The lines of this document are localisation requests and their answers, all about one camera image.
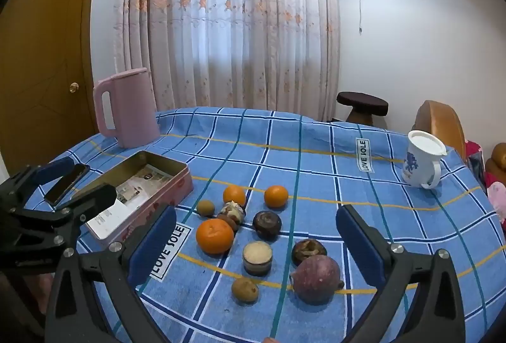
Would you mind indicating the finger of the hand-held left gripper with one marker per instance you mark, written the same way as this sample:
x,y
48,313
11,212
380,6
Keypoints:
x,y
99,198
57,171

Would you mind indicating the small orange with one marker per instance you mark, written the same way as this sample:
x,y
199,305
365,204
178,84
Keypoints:
x,y
276,196
234,196

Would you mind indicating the blue checked tablecloth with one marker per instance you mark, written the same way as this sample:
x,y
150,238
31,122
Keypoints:
x,y
276,153

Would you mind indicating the dark round stool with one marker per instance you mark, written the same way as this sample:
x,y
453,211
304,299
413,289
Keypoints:
x,y
361,101

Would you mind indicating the printed paper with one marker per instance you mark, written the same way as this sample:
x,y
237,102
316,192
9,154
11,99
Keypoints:
x,y
134,188

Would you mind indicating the white cup with blue print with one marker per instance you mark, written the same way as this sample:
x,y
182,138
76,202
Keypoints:
x,y
419,167

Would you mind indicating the brass door knob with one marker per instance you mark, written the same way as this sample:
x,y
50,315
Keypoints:
x,y
73,86

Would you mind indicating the wooden chair back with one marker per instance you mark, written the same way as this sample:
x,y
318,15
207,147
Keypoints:
x,y
438,117

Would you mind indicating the dark mangosteen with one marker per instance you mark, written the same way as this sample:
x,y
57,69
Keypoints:
x,y
267,224
308,250

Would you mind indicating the pink tin box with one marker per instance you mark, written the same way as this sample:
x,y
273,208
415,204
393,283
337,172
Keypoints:
x,y
174,188

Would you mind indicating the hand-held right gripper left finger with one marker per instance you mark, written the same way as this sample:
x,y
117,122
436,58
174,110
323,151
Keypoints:
x,y
152,248

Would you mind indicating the purple passion fruit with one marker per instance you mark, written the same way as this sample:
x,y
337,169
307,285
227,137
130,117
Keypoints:
x,y
316,279

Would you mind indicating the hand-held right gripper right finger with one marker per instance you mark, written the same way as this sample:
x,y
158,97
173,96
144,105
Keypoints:
x,y
359,248

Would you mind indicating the pink patterned cloth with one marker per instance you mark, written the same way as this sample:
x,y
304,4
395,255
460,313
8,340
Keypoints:
x,y
496,192

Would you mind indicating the wooden door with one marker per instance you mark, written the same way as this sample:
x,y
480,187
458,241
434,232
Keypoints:
x,y
47,70

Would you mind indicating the brown rounded wooden furniture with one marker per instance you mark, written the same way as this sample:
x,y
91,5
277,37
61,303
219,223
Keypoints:
x,y
497,163

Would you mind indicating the small brown round fruit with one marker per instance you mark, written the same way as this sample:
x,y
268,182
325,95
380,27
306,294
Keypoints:
x,y
245,289
205,207

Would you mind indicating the large orange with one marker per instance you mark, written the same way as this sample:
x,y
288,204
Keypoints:
x,y
214,235

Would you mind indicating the pink floral curtain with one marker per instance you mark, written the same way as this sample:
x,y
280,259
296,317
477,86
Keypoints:
x,y
237,30

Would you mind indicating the small round beige-topped jar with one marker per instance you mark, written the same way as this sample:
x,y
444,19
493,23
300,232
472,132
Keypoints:
x,y
257,258

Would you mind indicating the pink plastic jug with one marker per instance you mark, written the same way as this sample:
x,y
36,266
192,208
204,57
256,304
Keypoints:
x,y
134,109

